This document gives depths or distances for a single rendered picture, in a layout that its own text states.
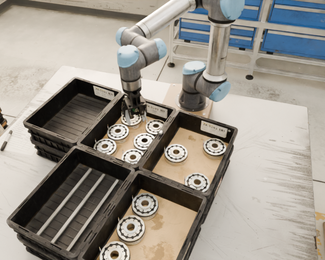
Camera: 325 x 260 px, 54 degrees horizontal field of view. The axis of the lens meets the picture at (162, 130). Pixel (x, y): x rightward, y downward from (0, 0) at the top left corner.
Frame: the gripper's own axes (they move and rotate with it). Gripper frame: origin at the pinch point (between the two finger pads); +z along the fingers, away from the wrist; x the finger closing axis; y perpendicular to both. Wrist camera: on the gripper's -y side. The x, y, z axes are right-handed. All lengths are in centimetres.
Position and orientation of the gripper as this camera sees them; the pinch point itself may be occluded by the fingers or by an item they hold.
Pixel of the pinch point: (135, 120)
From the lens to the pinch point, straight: 134.8
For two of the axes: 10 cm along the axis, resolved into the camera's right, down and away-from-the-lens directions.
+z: 0.4, 6.9, 7.2
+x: 9.4, -2.7, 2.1
